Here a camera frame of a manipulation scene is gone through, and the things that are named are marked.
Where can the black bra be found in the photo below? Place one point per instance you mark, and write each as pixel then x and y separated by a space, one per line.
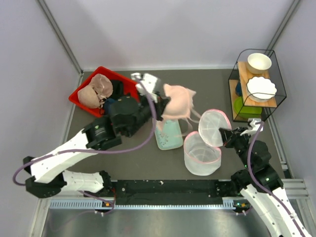
pixel 118 89

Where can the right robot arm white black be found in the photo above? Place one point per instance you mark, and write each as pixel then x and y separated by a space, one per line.
pixel 261 185

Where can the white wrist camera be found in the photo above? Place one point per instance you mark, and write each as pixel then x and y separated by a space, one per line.
pixel 253 127
pixel 149 83

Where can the grey slotted cable duct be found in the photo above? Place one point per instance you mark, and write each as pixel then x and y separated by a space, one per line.
pixel 226 204

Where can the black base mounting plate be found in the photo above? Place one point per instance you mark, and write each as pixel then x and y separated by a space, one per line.
pixel 164 192

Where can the blue bra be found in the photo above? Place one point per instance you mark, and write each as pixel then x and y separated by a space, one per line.
pixel 107 105

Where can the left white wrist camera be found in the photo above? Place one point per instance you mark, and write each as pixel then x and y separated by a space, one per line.
pixel 149 83

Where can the white mesh laundry bag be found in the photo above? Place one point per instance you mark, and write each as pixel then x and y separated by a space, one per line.
pixel 202 153

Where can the pink bra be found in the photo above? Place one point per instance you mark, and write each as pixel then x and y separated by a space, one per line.
pixel 179 107

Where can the white round bowl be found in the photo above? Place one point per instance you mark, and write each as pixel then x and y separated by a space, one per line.
pixel 258 63

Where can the green plastic bowl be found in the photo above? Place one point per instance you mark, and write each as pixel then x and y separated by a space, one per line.
pixel 246 112

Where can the red plastic bin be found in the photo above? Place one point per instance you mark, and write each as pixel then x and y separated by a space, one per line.
pixel 129 88

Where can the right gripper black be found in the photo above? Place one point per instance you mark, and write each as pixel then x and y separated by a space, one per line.
pixel 226 135

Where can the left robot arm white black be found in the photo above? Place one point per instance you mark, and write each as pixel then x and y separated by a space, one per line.
pixel 49 174

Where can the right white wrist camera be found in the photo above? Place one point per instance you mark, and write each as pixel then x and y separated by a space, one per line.
pixel 253 127

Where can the beige lace bra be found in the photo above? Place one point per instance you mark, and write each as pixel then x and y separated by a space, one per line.
pixel 96 92

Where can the black wire shelf rack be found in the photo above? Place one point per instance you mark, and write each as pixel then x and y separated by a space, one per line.
pixel 242 74

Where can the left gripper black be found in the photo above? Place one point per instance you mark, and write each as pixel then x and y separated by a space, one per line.
pixel 161 105

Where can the dark blue cup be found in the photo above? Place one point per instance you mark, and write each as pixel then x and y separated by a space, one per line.
pixel 238 89

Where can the light green ceramic tray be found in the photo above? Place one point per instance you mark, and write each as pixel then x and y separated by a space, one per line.
pixel 170 137

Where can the white scalloped bowl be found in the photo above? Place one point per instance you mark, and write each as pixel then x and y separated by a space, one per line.
pixel 260 89

